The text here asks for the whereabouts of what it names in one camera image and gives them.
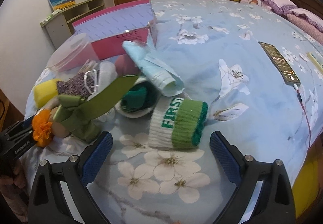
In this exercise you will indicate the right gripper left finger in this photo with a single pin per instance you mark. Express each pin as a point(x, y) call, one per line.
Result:
point(47, 203)

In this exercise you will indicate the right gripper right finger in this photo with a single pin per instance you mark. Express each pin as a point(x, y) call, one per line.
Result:
point(275, 202)

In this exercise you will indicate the orange fabric flower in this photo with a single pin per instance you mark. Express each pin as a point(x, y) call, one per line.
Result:
point(41, 127)

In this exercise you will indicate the yellow sponge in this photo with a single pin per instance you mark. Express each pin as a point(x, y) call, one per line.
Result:
point(45, 91)

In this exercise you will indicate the green satin ribbon bow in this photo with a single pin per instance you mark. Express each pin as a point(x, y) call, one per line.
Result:
point(77, 114)

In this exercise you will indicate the green white knitted sock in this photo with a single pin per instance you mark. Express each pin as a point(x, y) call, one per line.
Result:
point(177, 123)

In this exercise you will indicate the light blue face mask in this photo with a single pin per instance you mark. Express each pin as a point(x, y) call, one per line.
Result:
point(162, 76)

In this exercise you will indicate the person left hand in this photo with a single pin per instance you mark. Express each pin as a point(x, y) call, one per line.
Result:
point(11, 189)

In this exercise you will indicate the purple knitted sock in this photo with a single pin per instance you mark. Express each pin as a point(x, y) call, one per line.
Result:
point(76, 86)

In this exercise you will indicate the green white sock pair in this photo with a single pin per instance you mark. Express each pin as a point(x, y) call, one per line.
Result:
point(139, 100)

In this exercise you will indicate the clear plastic swab container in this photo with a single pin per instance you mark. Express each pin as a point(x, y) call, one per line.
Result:
point(72, 53)

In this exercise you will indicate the pink makeup sponge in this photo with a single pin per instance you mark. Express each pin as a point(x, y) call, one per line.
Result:
point(124, 65)

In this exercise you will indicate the beige low bookshelf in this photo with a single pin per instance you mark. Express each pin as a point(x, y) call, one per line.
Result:
point(59, 26)

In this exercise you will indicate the floral blue bedspread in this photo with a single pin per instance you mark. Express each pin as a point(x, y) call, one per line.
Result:
point(213, 46)

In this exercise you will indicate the black smartphone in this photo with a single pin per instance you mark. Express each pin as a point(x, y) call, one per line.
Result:
point(287, 73)

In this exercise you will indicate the pink cardboard box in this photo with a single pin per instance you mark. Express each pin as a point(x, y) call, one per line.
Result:
point(108, 28)

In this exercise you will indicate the yellow comb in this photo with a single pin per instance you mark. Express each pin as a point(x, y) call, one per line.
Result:
point(316, 60)

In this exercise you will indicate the pink ruffled pillow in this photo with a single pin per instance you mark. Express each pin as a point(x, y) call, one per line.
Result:
point(280, 7)

